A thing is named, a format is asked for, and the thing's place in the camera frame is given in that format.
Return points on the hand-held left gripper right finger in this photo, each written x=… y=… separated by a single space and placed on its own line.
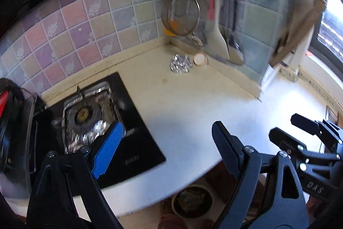
x=226 y=145

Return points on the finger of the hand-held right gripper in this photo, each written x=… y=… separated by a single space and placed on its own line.
x=305 y=123
x=285 y=139

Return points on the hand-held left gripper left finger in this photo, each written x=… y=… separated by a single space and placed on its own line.
x=109 y=148

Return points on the round beige waste bin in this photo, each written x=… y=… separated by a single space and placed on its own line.
x=175 y=204

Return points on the foil-lined burner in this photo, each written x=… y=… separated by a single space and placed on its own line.
x=101 y=128

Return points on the black glass gas stove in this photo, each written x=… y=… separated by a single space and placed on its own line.
x=144 y=148

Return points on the gas burner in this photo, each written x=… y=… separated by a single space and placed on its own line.
x=83 y=115

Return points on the black iron pan support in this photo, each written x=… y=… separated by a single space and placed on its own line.
x=57 y=121

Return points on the metal splash guard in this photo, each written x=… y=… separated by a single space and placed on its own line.
x=29 y=143

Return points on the wooden cutting board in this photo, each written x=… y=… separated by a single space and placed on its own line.
x=297 y=35

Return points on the round white lid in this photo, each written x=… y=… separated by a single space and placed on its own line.
x=200 y=59

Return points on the window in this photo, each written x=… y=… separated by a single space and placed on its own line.
x=329 y=33

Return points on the crumpled foil ball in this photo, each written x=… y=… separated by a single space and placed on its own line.
x=181 y=64

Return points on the person's left leg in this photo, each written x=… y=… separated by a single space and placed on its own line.
x=171 y=221

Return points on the red black electric cooker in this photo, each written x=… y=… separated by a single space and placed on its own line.
x=6 y=124

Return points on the metal mesh strainer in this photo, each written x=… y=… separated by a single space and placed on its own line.
x=182 y=17

